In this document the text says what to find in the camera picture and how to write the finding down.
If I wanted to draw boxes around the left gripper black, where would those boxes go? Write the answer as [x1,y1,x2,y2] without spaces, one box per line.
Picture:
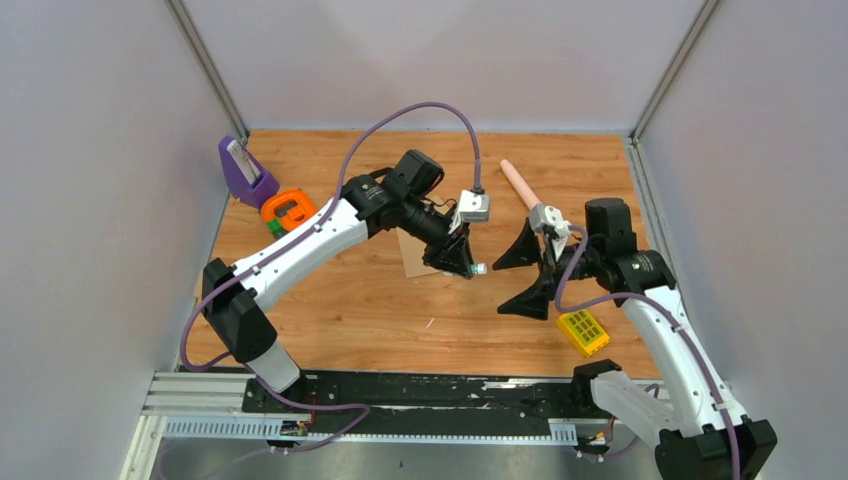
[399,195,475,281]

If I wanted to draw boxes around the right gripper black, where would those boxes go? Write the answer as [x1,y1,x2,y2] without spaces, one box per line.
[491,218,601,319]

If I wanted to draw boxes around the green white glue stick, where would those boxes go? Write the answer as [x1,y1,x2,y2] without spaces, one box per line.
[469,263,488,276]

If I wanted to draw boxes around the brown paper envelope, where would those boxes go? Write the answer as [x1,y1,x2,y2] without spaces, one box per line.
[396,229,439,279]

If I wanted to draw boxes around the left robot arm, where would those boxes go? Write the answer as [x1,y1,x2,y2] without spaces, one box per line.
[200,150,490,413]

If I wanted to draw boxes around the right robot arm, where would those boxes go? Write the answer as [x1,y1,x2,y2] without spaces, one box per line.
[495,198,778,479]

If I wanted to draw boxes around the yellow toy block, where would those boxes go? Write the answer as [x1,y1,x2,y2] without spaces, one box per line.
[556,309,611,358]

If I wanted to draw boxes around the pink cylindrical tube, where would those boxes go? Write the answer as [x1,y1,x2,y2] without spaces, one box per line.
[499,159,541,210]

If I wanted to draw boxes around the purple holder stand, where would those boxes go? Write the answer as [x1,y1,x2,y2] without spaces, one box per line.
[218,136,280,210]

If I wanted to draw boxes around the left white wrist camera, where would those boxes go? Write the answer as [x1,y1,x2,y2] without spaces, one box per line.
[451,190,491,230]

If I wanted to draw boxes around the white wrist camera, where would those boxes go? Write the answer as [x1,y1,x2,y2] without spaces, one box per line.
[528,202,571,260]
[451,190,491,230]

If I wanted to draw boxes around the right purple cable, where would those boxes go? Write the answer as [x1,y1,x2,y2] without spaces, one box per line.
[553,225,743,480]

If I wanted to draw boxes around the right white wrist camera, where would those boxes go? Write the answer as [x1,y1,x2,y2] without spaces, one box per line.
[528,202,571,260]

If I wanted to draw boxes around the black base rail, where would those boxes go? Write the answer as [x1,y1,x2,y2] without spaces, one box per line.
[241,370,629,446]

